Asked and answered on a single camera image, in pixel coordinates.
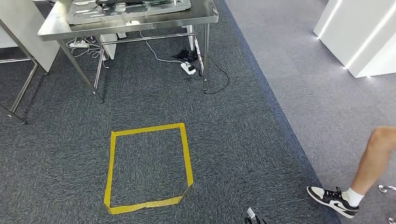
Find black plastic plate frame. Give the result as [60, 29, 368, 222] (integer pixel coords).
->
[96, 0, 174, 5]

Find stainless steel workbench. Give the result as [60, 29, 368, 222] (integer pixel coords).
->
[37, 0, 219, 103]

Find black power adapter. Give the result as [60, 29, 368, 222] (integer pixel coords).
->
[172, 49, 198, 63]

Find stamped silver metal panel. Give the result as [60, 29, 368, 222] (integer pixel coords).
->
[66, 0, 192, 25]

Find white lit display plinth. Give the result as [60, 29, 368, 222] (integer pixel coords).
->
[313, 0, 396, 78]

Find white table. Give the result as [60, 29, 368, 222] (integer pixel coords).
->
[0, 0, 60, 74]

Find stainless steel side table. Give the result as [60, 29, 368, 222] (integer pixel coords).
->
[0, 18, 39, 125]

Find seated person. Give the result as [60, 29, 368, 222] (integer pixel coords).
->
[306, 126, 396, 219]

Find chrome stool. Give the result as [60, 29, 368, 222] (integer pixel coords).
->
[378, 185, 396, 224]

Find black floor cable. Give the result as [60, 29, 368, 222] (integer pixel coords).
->
[204, 58, 230, 95]

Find white floor cable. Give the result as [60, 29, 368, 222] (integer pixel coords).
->
[138, 30, 184, 64]

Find white tangled floor cables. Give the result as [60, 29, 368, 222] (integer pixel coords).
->
[65, 37, 109, 69]

